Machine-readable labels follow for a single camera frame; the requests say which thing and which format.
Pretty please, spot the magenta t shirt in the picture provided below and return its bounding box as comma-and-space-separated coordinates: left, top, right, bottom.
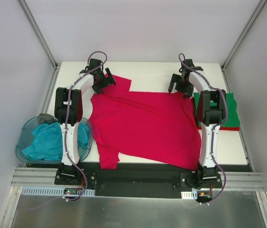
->
89, 77, 201, 170

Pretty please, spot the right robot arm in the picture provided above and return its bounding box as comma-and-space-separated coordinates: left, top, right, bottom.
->
168, 53, 228, 169

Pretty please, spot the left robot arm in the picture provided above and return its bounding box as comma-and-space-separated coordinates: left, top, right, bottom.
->
54, 58, 116, 166

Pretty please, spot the folded green t shirt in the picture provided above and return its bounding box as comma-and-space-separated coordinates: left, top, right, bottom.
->
193, 92, 240, 128

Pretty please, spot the folded red t shirt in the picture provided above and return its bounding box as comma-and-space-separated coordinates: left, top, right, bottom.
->
191, 96, 240, 132

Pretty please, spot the grey cloth in basket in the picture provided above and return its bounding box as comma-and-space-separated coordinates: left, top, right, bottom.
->
37, 113, 57, 125

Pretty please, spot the teal t shirt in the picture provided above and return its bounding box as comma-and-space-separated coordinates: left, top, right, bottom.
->
22, 123, 90, 162

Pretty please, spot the translucent blue plastic basket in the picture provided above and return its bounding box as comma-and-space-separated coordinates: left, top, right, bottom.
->
15, 117, 93, 164

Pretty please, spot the left aluminium frame post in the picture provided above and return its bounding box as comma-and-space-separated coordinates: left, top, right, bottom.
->
17, 0, 58, 69

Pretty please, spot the aluminium frame post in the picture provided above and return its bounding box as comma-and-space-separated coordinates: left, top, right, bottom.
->
17, 0, 58, 69
221, 0, 267, 72

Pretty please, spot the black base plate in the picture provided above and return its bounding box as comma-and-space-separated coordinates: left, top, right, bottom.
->
54, 162, 222, 199

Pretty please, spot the right white cable duct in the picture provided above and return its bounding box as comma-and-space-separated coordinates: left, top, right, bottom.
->
181, 191, 197, 200

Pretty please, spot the white cable duct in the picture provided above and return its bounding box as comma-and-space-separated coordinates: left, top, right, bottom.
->
181, 191, 197, 200
21, 186, 95, 197

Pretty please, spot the right aluminium frame post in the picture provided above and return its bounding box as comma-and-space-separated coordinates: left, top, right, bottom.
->
221, 0, 267, 72

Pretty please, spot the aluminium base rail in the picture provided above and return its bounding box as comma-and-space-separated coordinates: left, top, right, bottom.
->
11, 167, 267, 191

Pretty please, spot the left white cable duct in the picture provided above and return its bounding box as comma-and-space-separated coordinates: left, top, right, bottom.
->
21, 186, 95, 197

